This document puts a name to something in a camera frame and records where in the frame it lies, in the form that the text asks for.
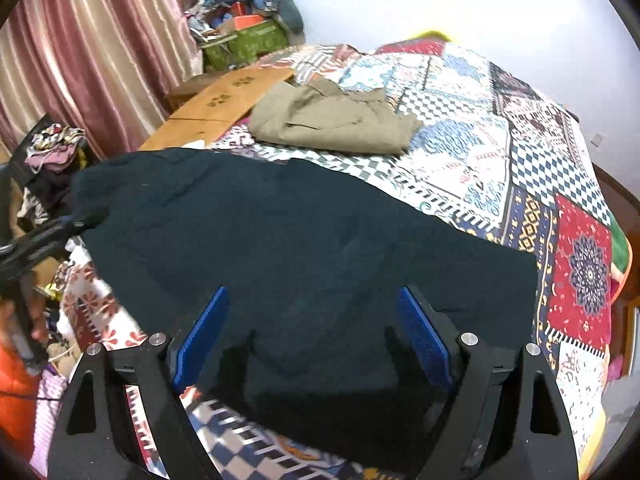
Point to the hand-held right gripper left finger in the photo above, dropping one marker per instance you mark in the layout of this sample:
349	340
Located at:
200	340

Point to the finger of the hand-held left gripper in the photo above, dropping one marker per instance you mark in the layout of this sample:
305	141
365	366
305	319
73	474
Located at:
82	221

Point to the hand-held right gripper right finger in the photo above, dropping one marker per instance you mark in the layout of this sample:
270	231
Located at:
425	340

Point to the black pants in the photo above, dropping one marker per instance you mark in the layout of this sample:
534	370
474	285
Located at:
300	260

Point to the khaki pants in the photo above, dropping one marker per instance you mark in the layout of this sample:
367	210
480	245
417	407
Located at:
325	120

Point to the person's left hand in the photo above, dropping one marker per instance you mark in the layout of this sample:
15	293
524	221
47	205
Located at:
40	315

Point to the black crate of clothes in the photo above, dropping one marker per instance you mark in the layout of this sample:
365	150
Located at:
50	150

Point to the orange cloth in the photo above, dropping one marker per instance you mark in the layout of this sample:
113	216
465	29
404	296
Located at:
15	380

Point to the wooden stool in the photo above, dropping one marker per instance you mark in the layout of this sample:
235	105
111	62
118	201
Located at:
187	90

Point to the pink cloth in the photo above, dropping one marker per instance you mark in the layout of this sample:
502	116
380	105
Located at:
47	420

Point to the striped pink curtain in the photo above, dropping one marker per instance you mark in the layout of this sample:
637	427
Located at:
90	45

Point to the wooden lap table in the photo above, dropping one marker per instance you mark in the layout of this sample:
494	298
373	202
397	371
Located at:
225	100

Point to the patchwork blanket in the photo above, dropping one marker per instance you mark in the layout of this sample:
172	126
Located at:
525	170

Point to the green blanket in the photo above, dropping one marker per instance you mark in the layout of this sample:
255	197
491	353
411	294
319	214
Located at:
620	255

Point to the green storage box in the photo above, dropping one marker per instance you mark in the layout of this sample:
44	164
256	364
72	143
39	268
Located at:
250	42

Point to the orange box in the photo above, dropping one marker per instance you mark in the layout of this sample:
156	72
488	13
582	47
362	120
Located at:
245	22

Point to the yellow foam tube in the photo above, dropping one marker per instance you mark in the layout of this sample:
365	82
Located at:
430	34

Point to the white wall socket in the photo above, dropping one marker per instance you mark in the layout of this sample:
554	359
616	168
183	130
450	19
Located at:
597	139

